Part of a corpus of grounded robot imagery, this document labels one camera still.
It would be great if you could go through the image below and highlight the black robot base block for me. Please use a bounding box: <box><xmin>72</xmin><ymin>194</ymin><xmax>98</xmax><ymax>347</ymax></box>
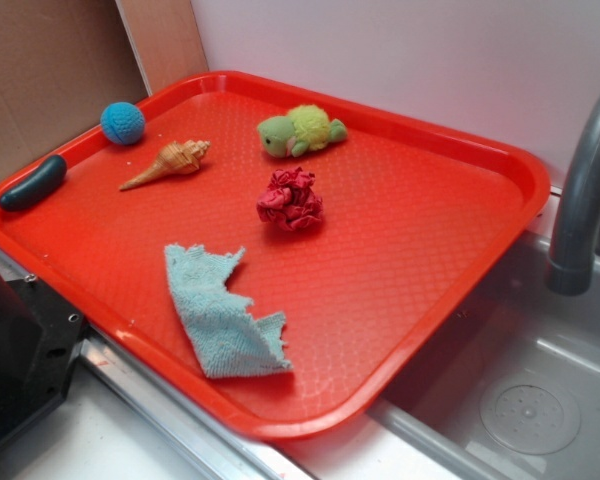
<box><xmin>0</xmin><ymin>274</ymin><xmax>87</xmax><ymax>449</ymax></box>

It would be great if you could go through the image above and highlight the red plastic tray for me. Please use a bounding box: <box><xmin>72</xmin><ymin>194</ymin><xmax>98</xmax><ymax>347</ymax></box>
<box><xmin>0</xmin><ymin>72</ymin><xmax>550</xmax><ymax>440</ymax></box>

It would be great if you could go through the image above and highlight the red crumpled scrunchie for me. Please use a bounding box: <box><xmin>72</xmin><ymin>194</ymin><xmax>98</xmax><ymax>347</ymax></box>
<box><xmin>256</xmin><ymin>167</ymin><xmax>324</xmax><ymax>232</ymax></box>

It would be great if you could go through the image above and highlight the green plush turtle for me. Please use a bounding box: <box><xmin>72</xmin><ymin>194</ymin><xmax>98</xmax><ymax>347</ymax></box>
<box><xmin>257</xmin><ymin>105</ymin><xmax>348</xmax><ymax>158</ymax></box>

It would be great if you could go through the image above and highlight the light blue cloth rag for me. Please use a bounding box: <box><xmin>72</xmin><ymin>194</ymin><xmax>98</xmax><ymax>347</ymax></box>
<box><xmin>164</xmin><ymin>244</ymin><xmax>293</xmax><ymax>379</ymax></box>

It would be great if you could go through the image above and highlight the tan spiral seashell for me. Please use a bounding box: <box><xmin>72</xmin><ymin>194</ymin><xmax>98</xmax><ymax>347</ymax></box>
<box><xmin>119</xmin><ymin>140</ymin><xmax>211</xmax><ymax>191</ymax></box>

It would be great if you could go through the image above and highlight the blue rubber ball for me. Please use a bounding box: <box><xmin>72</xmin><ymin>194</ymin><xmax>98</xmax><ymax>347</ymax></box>
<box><xmin>100</xmin><ymin>102</ymin><xmax>145</xmax><ymax>145</ymax></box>

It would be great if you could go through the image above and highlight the dark green toy cucumber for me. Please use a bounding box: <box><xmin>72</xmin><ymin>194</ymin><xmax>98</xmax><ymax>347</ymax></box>
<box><xmin>0</xmin><ymin>155</ymin><xmax>68</xmax><ymax>212</ymax></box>

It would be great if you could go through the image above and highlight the grey plastic sink basin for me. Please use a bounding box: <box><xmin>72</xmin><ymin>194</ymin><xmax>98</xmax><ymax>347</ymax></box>
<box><xmin>283</xmin><ymin>234</ymin><xmax>600</xmax><ymax>479</ymax></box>

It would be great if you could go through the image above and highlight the grey sink faucet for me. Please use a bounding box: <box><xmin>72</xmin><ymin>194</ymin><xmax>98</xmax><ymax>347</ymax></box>
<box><xmin>545</xmin><ymin>97</ymin><xmax>600</xmax><ymax>296</ymax></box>

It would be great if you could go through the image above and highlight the brown cardboard panel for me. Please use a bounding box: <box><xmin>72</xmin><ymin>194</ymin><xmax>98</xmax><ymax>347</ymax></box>
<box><xmin>0</xmin><ymin>1</ymin><xmax>208</xmax><ymax>181</ymax></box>

